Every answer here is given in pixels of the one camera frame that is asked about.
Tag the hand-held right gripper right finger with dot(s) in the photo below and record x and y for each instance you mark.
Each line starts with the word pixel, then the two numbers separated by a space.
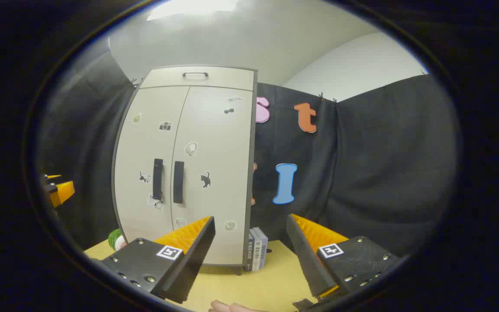
pixel 306 260

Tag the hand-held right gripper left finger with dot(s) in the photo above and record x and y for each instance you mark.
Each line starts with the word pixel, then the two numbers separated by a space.
pixel 193 264

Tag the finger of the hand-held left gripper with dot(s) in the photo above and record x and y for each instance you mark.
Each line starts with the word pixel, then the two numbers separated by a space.
pixel 64 191

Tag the camera sticker cabinet door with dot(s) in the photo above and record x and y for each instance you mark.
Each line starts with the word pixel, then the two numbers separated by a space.
pixel 145 143

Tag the beige double-door shoe cabinet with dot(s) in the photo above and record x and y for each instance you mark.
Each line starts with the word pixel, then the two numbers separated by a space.
pixel 251 173

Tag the black cat sticker cabinet door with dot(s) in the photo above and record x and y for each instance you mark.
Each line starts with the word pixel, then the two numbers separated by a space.
pixel 219 143

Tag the blue-grey book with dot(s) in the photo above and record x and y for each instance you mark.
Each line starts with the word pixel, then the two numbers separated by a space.
pixel 264 247

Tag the white book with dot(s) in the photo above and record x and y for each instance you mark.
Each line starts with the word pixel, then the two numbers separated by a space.
pixel 256 251

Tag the dark grey book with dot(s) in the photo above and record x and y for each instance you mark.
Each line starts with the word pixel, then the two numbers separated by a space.
pixel 249 251

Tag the watermelon slice toy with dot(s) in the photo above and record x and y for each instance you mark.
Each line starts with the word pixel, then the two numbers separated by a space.
pixel 114 238

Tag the black backdrop cloth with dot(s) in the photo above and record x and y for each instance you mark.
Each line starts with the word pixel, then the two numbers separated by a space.
pixel 383 164

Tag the black cloth clip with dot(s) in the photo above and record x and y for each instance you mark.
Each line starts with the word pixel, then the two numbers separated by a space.
pixel 322 97

